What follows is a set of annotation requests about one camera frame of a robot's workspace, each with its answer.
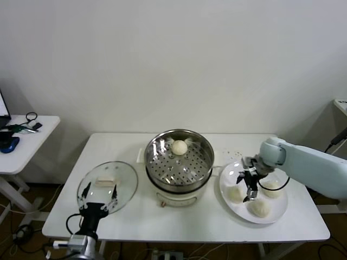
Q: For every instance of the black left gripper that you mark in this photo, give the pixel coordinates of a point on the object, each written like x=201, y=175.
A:
x=91, y=219

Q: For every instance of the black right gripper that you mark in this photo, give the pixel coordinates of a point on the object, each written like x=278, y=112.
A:
x=252, y=177

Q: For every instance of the white steamed baozi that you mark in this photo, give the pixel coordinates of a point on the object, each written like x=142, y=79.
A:
x=234, y=195
x=271, y=188
x=179, y=148
x=260, y=208

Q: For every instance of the round glass pot lid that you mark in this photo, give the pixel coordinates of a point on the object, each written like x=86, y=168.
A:
x=124, y=178

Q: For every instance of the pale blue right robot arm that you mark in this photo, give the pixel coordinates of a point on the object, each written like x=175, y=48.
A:
x=311, y=168

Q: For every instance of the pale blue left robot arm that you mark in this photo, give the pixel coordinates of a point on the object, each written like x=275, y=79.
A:
x=86, y=253

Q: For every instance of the perforated steel steamer basket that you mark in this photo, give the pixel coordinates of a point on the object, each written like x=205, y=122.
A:
x=184, y=170

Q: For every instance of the round white plate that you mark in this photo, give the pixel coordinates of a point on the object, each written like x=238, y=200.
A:
x=233, y=173

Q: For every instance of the white table leg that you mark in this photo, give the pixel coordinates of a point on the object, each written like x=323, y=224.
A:
x=102, y=252
x=261, y=252

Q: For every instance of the white electric cooker pot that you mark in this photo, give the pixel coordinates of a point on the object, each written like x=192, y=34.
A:
x=176, y=201

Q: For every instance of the white side table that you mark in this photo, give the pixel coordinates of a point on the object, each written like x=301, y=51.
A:
x=35, y=146

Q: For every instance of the small black device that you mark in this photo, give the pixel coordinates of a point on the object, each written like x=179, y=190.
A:
x=37, y=126

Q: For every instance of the grey floor power strip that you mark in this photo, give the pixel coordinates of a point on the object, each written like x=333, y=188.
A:
x=168, y=256

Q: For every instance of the white cabinet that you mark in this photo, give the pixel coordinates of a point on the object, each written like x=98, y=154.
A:
x=340, y=107

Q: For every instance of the open black laptop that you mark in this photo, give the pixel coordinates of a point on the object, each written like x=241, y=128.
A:
x=3, y=105

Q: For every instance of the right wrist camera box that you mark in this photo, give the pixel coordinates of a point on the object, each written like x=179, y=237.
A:
x=248, y=160

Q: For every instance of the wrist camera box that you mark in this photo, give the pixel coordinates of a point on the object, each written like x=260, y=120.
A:
x=248, y=160
x=78, y=242

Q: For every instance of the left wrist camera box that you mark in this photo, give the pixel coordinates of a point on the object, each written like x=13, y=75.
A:
x=78, y=242

